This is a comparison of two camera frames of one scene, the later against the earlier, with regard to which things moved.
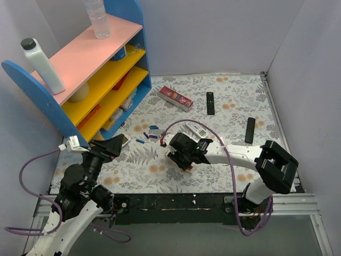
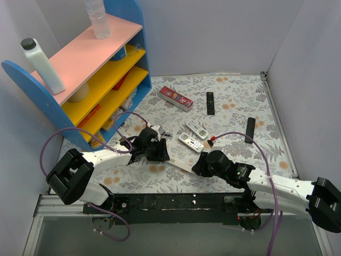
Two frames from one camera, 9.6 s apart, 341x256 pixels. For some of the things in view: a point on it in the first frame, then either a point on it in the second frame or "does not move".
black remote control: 250,130 does not move
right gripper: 177,159 to 200,164
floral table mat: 224,110 does not move
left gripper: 100,151 to 163,150
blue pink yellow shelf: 103,78 does not move
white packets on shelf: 126,106 does not move
